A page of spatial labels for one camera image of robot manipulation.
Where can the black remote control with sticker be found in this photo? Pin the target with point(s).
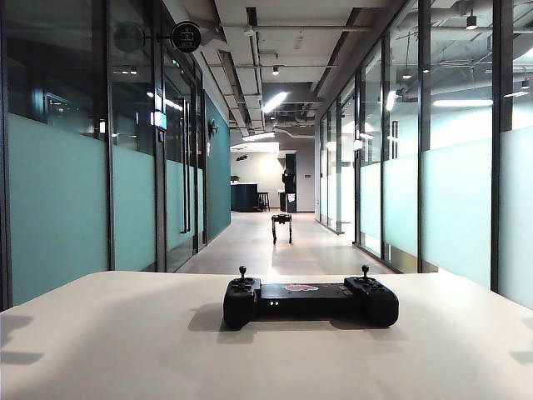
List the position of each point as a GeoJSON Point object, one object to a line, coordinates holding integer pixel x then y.
{"type": "Point", "coordinates": [308, 301]}

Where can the black quadruped robot dog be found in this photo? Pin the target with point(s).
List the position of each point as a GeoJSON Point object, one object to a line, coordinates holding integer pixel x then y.
{"type": "Point", "coordinates": [282, 218]}

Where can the dark bar stool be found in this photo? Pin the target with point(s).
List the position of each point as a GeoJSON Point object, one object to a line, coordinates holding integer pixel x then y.
{"type": "Point", "coordinates": [263, 200]}

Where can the dark green bar counter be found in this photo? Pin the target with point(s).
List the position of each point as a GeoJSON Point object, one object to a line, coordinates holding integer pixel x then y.
{"type": "Point", "coordinates": [243, 198]}

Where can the small green potted plant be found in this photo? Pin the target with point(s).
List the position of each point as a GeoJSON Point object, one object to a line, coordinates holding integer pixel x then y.
{"type": "Point", "coordinates": [235, 179]}

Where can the linear ceiling light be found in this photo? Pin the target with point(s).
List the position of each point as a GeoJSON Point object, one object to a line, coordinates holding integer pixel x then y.
{"type": "Point", "coordinates": [275, 101]}

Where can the ceiling spot light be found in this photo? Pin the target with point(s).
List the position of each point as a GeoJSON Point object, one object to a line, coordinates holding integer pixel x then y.
{"type": "Point", "coordinates": [275, 70]}

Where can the round black hanging sign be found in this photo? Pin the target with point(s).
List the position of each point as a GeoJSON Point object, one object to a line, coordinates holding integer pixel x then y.
{"type": "Point", "coordinates": [186, 36]}

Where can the black pendant lamp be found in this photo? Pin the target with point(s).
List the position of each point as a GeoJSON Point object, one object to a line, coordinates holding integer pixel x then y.
{"type": "Point", "coordinates": [471, 21]}

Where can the black wall ornament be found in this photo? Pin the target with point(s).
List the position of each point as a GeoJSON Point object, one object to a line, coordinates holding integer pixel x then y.
{"type": "Point", "coordinates": [213, 127]}

